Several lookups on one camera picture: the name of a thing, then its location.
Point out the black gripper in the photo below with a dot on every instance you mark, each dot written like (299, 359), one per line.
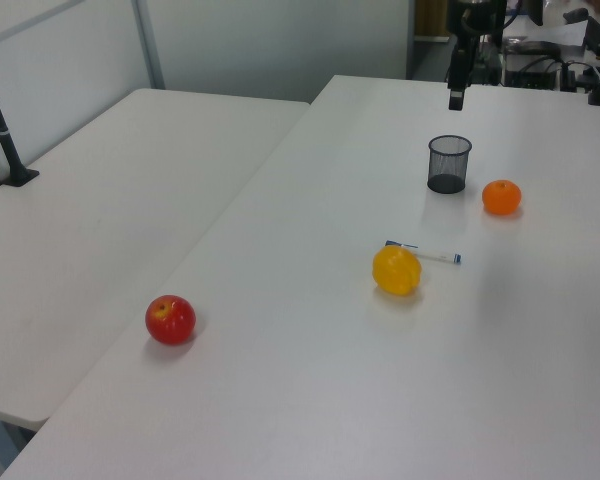
(482, 12)

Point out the white marker with blue cap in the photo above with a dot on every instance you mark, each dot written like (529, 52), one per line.
(437, 256)

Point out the brown cabinet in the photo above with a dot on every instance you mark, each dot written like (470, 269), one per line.
(430, 17)

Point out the black electronics box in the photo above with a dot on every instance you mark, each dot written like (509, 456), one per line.
(532, 72)

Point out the black mesh pen cup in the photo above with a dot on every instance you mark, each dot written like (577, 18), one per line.
(448, 167)

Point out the orange fruit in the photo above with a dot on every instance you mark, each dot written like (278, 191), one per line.
(501, 197)

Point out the yellow bell pepper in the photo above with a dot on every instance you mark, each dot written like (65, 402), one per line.
(396, 270)

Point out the red apple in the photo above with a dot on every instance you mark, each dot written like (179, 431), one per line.
(170, 320)

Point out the black camera pole with base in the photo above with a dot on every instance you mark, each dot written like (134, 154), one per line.
(2, 135)

